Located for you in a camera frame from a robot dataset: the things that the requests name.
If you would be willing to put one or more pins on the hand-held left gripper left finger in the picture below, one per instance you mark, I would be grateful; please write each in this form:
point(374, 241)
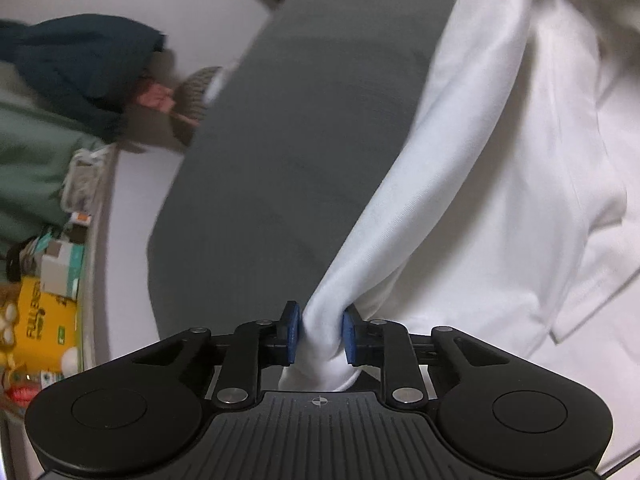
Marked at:
point(292, 332)

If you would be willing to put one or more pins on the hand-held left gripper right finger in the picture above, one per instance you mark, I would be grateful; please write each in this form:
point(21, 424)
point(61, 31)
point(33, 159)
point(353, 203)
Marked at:
point(350, 335)

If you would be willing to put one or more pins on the white long-sleeve shirt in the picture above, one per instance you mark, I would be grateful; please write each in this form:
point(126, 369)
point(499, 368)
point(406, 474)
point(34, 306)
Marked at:
point(500, 160)

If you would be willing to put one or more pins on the white round object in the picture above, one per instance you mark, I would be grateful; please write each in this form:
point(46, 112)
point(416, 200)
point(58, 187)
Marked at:
point(70, 360)

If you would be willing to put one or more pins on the white and teal box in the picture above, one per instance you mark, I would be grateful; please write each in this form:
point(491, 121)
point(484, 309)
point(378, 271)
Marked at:
point(62, 270)

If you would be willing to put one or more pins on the dark box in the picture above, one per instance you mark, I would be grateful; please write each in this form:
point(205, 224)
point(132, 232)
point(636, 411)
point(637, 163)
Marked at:
point(75, 235)

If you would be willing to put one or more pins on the yellow cardboard box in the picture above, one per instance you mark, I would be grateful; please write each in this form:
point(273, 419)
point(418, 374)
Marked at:
point(47, 325)

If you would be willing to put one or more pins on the grey bumpy cushion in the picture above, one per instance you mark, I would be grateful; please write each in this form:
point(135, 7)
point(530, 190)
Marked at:
point(195, 105)

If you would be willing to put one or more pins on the pink garment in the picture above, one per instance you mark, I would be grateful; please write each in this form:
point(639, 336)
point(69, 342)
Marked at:
point(155, 95)

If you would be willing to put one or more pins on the red snack packet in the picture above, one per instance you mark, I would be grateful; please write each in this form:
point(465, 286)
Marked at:
point(22, 395)

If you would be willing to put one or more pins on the dark teal jacket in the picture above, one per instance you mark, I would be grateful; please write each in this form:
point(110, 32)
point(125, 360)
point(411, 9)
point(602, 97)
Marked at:
point(75, 70)

